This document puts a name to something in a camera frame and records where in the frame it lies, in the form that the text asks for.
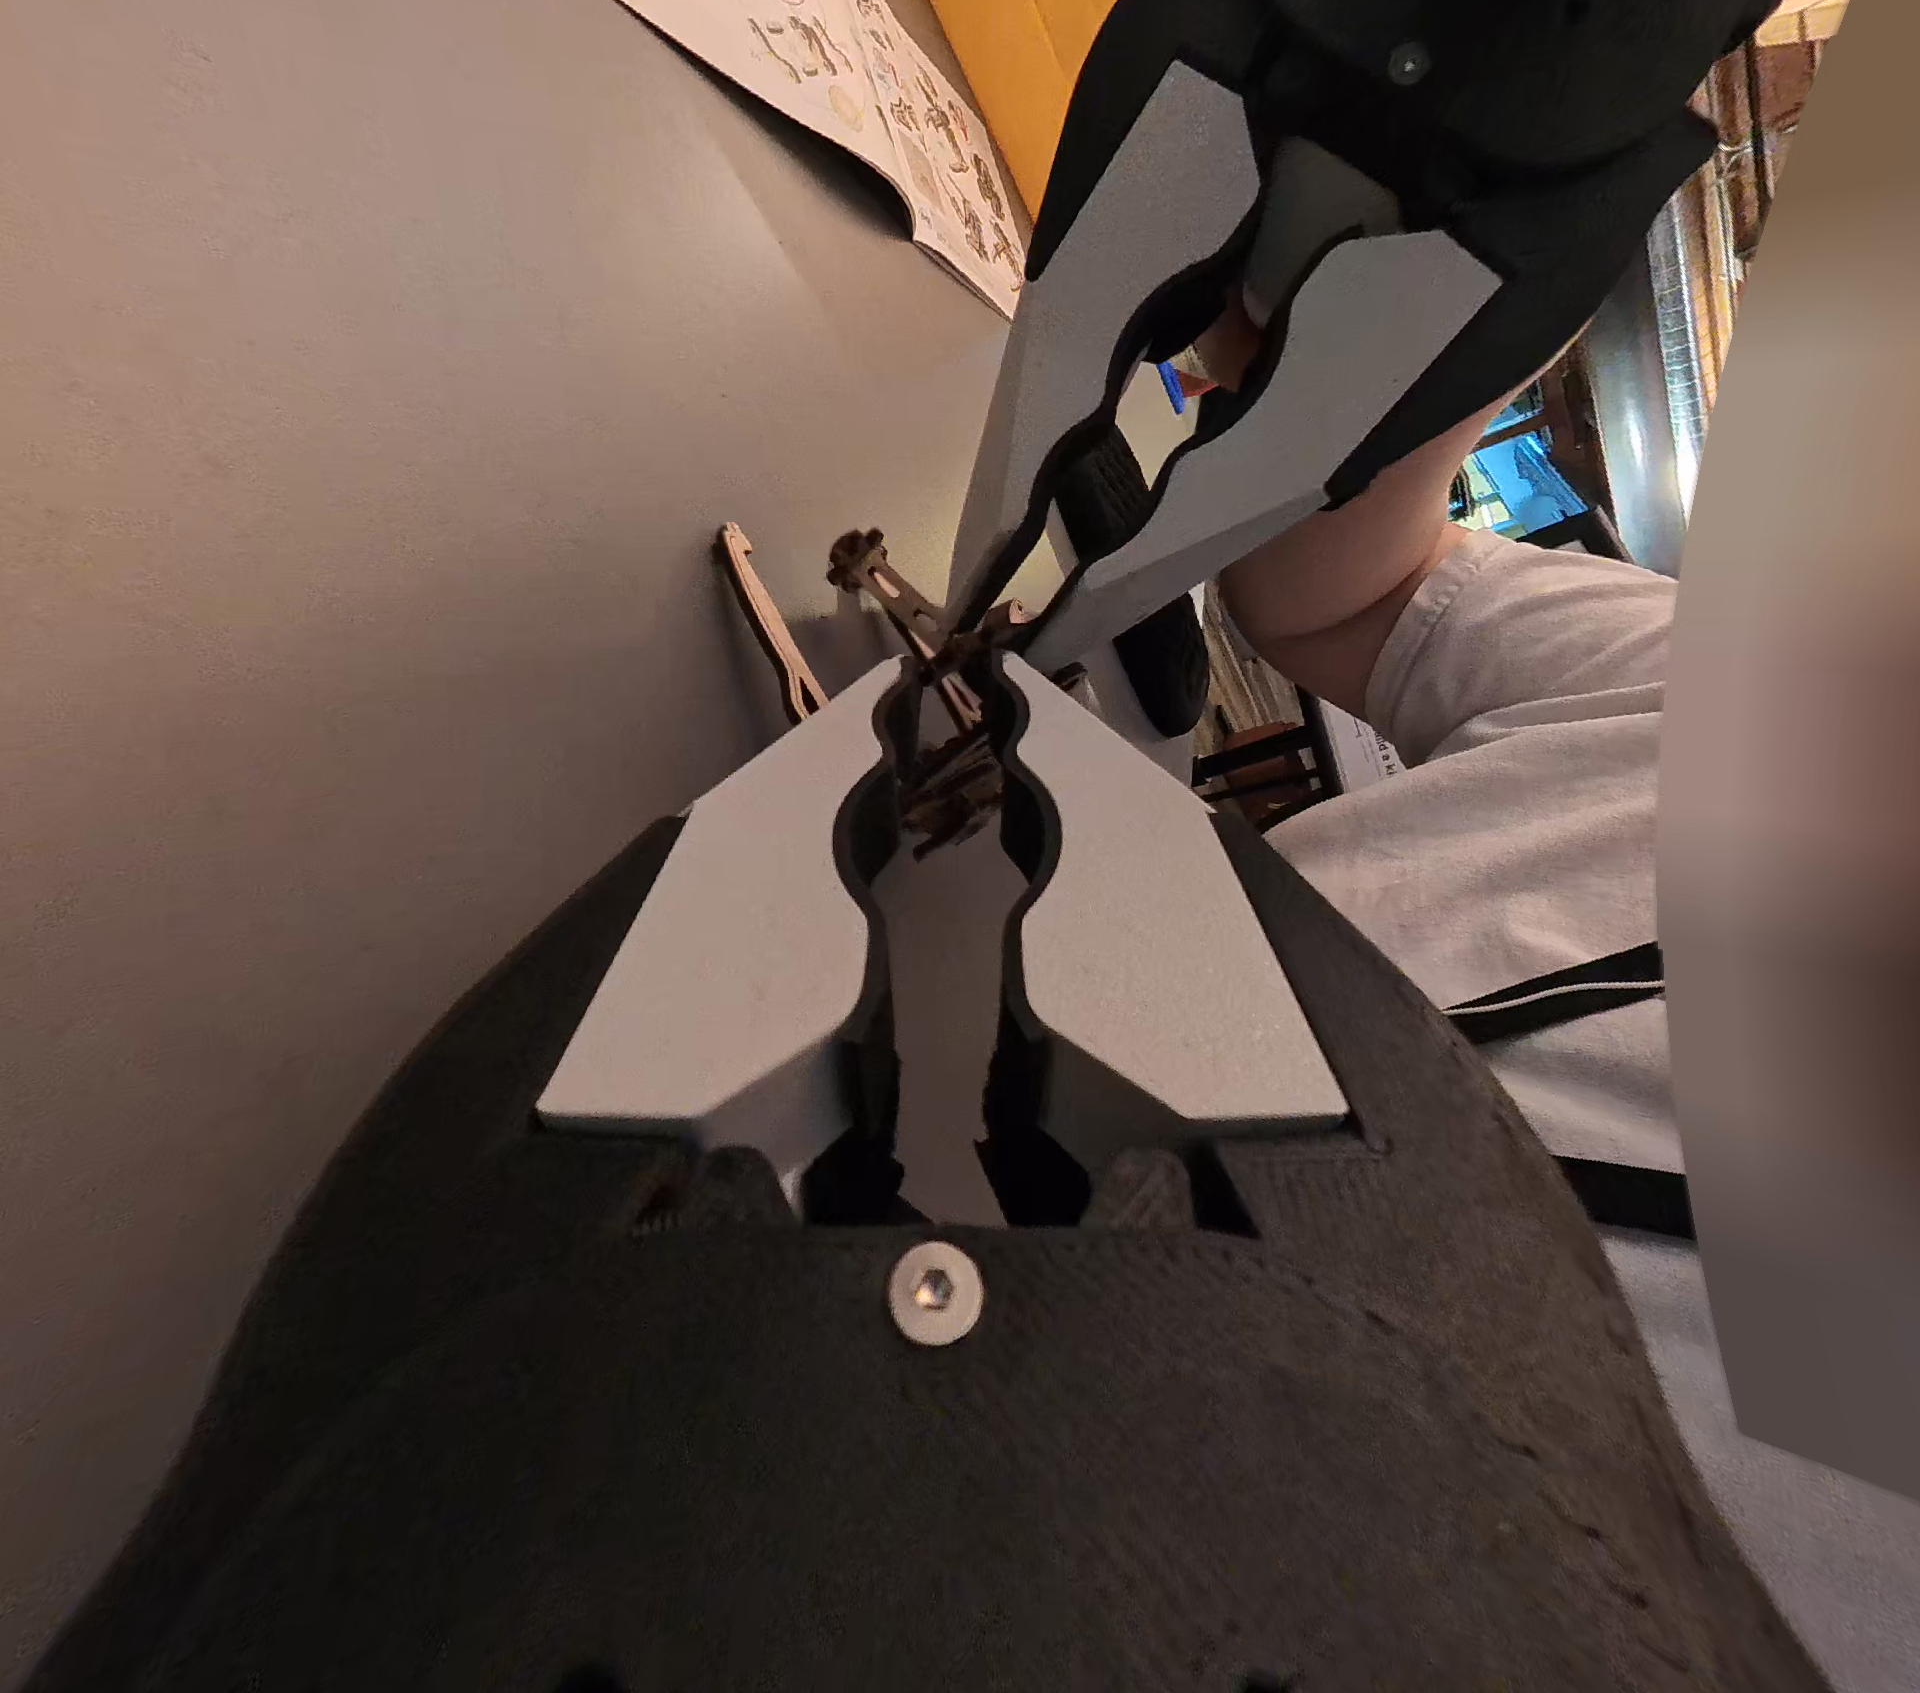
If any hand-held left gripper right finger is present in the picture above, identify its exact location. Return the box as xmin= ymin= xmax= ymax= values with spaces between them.
xmin=1005 ymin=658 xmax=1349 ymax=1176

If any wooden beam frame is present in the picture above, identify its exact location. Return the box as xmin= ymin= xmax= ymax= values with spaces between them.
xmin=1695 ymin=0 xmax=1867 ymax=272

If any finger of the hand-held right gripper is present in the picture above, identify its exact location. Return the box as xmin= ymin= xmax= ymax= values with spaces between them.
xmin=1026 ymin=230 xmax=1503 ymax=675
xmin=944 ymin=63 xmax=1278 ymax=636

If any person's right forearm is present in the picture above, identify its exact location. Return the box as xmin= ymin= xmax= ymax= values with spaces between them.
xmin=1222 ymin=381 xmax=1503 ymax=713

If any black lanyard strap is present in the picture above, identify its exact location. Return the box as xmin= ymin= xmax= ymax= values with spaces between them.
xmin=1440 ymin=943 xmax=1700 ymax=1244

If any wooden crossbow model assembly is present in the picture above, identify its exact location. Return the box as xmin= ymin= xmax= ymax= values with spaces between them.
xmin=717 ymin=523 xmax=1090 ymax=862

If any thin white cord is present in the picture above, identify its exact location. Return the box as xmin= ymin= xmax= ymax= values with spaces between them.
xmin=1477 ymin=973 xmax=1668 ymax=1020

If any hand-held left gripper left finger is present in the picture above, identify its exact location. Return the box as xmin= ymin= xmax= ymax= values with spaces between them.
xmin=535 ymin=658 xmax=902 ymax=1200

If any silver flexible duct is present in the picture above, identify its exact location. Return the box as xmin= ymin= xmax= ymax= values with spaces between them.
xmin=1642 ymin=207 xmax=1717 ymax=482

